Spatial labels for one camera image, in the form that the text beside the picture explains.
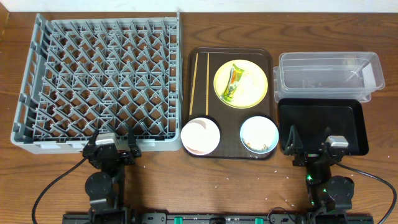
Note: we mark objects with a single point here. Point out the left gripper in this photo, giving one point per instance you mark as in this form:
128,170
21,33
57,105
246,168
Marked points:
111,153

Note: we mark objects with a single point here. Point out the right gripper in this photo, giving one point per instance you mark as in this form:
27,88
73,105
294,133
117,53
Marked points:
305,159

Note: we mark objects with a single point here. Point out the light blue bowl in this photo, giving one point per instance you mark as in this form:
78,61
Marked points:
259,135

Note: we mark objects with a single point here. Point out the white tissue paper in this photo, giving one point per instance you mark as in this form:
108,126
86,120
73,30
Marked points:
250,87

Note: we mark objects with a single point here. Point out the green snack wrapper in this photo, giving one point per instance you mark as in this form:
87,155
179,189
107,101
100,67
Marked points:
235,75

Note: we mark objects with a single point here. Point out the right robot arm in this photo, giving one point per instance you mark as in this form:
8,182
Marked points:
331,196

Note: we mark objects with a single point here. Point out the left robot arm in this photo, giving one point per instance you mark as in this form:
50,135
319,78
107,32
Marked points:
105,188

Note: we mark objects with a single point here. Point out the black waste tray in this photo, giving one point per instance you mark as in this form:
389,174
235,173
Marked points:
312,116

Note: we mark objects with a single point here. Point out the grey plastic dishwasher rack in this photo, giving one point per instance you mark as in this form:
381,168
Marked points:
105,75

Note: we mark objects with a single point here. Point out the clear plastic bin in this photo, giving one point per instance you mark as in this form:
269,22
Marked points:
328,75

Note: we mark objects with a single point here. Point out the yellow round plate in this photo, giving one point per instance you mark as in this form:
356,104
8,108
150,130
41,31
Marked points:
222,76

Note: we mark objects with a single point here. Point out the dark brown serving tray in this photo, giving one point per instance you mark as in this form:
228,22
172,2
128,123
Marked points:
229,120

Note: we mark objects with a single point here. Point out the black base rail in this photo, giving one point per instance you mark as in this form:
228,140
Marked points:
277,218

